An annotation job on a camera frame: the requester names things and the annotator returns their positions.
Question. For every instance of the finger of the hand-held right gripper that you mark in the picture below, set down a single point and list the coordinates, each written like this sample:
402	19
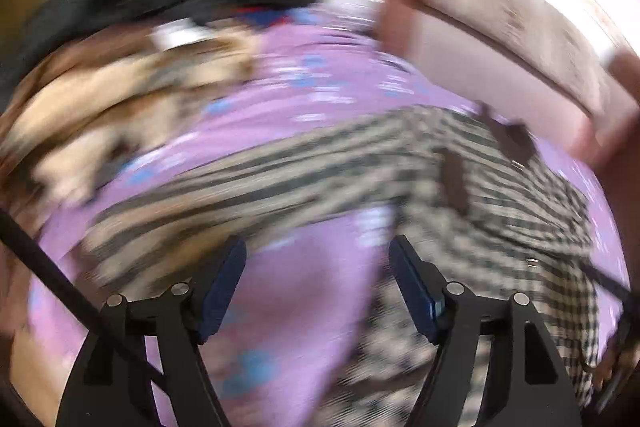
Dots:
607	281

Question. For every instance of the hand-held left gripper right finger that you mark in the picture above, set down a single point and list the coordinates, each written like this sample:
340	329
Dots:
412	292

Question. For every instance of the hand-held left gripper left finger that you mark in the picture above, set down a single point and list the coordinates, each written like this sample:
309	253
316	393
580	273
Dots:
222	287

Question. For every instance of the black and cream checkered garment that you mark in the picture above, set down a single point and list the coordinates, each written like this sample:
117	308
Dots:
350	167

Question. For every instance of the tan and brown patterned cloth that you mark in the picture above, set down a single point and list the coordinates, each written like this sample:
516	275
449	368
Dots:
100	107

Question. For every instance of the purple floral bed sheet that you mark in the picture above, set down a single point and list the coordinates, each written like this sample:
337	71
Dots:
310	82

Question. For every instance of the pink and cream padded headboard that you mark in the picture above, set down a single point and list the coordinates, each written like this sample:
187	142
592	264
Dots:
475	57

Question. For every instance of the cream striped pillow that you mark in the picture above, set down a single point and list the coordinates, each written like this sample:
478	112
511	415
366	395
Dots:
500	7

